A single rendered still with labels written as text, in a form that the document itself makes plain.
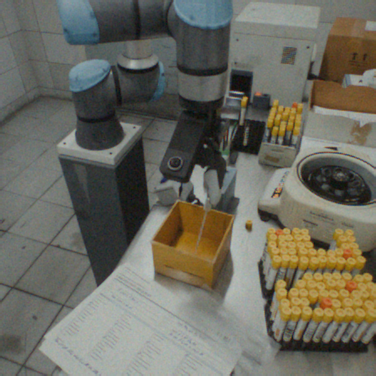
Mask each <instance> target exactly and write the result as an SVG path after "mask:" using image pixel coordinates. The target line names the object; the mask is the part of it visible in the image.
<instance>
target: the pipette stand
mask: <svg viewBox="0 0 376 376"><path fill-rule="evenodd" d="M236 183H237V168H233V167H230V166H227V173H226V178H225V180H224V183H223V189H222V196H221V198H220V200H219V202H218V203H217V204H216V206H211V209H213V210H217V211H220V212H225V213H228V214H231V215H232V214H233V213H234V211H235V209H236V207H237V203H238V201H239V197H235V190H236Z"/></svg>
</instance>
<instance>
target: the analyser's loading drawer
mask: <svg viewBox="0 0 376 376"><path fill-rule="evenodd" d="M248 95H249V90H244V89H237V88H233V89H232V91H230V92H229V97H226V103H225V105H223V106H222V113H221V117H223V118H233V119H237V120H238V115H239V113H240V112H241V102H242V99H243V97H246V98H248Z"/></svg>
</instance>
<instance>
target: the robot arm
mask: <svg viewBox="0 0 376 376"><path fill-rule="evenodd" d="M56 2H57V5H58V9H59V14H60V20H61V24H62V33H63V36H64V39H65V41H66V42H67V43H68V44H70V45H90V46H96V45H98V44H108V43H117V42H121V44H122V53H121V54H120V55H119V56H118V58H117V65H112V66H110V65H109V63H108V62H107V61H105V60H88V61H85V62H82V63H80V64H78V65H76V66H75V67H74V68H73V69H72V70H71V71H70V74H69V79H70V92H71V95H72V99H73V102H74V107H75V111H76V117H77V120H76V131H75V138H76V143H77V144H78V145H79V146H80V147H82V148H83V149H86V150H91V151H101V150H106V149H110V148H113V147H115V146H117V145H118V144H120V143H121V142H122V141H123V138H124V132H123V127H122V125H121V124H120V122H119V120H118V117H117V115H116V113H115V107H122V106H128V105H135V104H140V103H150V102H155V101H158V100H159V99H160V98H161V97H162V96H163V94H164V91H165V68H164V66H163V63H162V62H161V61H160V60H158V57H157V55H156V54H154V53H153V49H152V39H165V38H173V39H174V40H175V44H176V66H177V69H175V75H176V76H177V91H178V93H179V105H181V106H182V107H183V108H184V110H183V111H182V112H181V115H180V118H179V120H178V123H177V124H176V127H175V131H174V132H173V134H172V136H171V139H170V142H169V144H168V147H167V151H166V153H165V156H164V159H163V161H162V163H161V165H160V167H159V170H160V172H161V173H162V175H163V176H164V178H165V179H167V180H170V183H171V185H172V187H173V189H174V191H175V194H176V196H177V197H180V196H181V192H182V190H183V188H182V184H186V183H188V182H189V181H190V179H191V176H192V173H193V170H194V168H195V166H196V165H200V166H201V167H202V169H204V167H205V166H208V165H210V166H209V167H208V168H207V169H206V170H205V172H204V173H203V179H204V181H205V182H206V183H207V186H208V190H207V193H208V195H209V202H210V204H211V205H212V206H216V204H217V203H218V202H219V200H220V198H221V196H222V189H223V183H224V180H225V178H226V173H227V163H226V160H225V159H224V158H223V157H222V152H219V149H220V144H221V142H222V138H223V147H222V151H224V150H225V149H226V147H227V146H228V139H229V129H230V120H231V119H226V118H222V117H221V113H222V106H223V105H224V101H225V95H226V93H227V79H228V69H229V66H228V61H229V55H228V51H229V40H230V30H231V21H232V16H233V8H232V0H56ZM186 109H187V110H186ZM222 122H225V124H223V123H222ZM226 133H227V140H226Z"/></svg>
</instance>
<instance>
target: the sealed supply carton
mask: <svg viewBox="0 0 376 376"><path fill-rule="evenodd" d="M373 69H376V20H370V19H365V18H347V17H338V16H337V18H336V20H335V23H334V24H333V26H332V29H331V31H330V33H328V36H327V40H326V46H325V49H324V55H323V59H322V63H321V68H320V71H319V76H325V77H331V78H336V79H342V80H344V76H345V75H352V76H363V74H364V73H365V72H366V71H370V70H373Z"/></svg>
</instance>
